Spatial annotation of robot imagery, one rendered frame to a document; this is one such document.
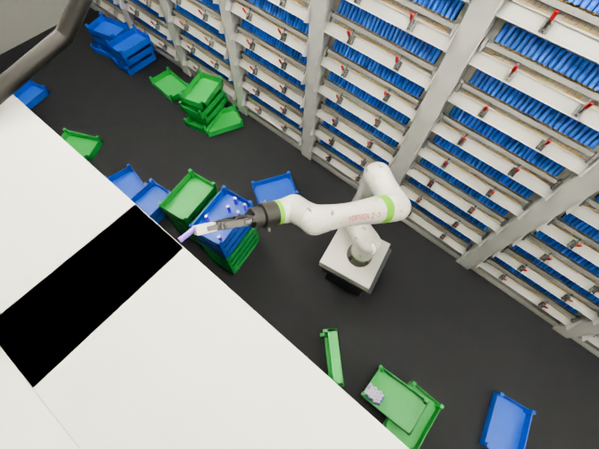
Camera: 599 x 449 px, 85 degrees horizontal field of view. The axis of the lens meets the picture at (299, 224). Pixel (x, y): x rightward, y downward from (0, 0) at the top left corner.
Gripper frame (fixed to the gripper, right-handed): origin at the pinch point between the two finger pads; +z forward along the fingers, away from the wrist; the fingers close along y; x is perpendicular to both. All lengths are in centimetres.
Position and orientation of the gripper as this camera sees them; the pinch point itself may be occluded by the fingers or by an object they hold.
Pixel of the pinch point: (204, 228)
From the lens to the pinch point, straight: 110.3
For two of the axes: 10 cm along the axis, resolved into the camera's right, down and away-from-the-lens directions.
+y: -5.4, -0.7, 8.4
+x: -1.4, -9.7, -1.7
